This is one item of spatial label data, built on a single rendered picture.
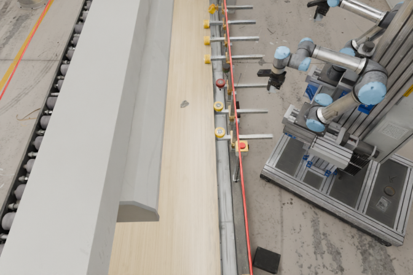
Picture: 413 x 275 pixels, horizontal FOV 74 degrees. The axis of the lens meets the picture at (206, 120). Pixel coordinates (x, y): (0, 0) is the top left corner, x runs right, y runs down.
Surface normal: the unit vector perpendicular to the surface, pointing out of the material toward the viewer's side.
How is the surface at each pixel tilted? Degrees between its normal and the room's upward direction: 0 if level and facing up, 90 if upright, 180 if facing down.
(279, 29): 0
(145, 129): 61
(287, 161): 0
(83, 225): 0
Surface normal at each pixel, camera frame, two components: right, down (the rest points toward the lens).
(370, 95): -0.37, 0.70
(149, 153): 0.86, -0.29
